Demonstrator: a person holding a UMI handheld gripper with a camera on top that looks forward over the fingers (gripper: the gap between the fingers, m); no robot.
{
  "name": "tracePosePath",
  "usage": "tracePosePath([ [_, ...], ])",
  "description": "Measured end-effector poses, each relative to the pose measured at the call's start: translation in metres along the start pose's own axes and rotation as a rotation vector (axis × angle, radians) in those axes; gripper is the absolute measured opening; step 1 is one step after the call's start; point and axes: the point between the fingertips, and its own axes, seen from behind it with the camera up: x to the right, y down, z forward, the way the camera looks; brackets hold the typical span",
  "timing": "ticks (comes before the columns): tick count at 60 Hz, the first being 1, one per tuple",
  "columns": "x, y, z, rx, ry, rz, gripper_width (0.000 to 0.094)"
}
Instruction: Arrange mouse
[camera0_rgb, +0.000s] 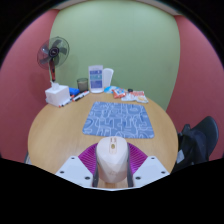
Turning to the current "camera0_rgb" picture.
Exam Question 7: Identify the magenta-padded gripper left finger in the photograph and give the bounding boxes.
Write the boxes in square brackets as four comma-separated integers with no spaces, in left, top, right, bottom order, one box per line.
[54,142,101,188]

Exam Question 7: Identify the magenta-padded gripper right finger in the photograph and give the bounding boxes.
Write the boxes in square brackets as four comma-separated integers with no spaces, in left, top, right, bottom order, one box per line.
[125,142,171,188]

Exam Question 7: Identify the pale pink computer mouse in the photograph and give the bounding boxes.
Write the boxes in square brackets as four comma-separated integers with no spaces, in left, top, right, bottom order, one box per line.
[95,136,130,185]

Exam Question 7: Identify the blue patterned mouse pad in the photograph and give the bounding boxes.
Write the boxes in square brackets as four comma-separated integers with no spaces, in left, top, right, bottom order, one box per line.
[82,101,156,140]

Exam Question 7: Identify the red-capped marker pen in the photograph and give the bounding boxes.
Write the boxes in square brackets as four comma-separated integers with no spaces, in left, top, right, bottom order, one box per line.
[58,94,76,109]

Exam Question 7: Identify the orange and white snack packet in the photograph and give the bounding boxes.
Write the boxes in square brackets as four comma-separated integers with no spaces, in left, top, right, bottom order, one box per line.
[131,90,150,104]

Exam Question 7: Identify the blue box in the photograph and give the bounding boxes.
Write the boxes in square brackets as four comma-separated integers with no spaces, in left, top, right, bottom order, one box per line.
[68,87,81,97]

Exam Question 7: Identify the white tissue box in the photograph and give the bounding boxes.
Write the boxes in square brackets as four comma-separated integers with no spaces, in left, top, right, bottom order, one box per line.
[44,81,71,108]

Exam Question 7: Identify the light blue snack packet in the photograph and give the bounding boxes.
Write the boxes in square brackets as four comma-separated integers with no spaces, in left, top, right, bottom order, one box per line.
[103,85,118,95]

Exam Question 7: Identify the dark glass cup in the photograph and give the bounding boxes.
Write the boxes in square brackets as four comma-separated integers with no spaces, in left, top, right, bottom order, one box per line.
[76,77,89,94]

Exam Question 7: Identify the black office chair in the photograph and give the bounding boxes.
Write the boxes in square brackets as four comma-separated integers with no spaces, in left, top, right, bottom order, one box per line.
[171,115,220,173]

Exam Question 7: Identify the black standing fan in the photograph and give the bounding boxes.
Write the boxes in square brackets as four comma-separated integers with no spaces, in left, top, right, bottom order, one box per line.
[36,36,70,84]

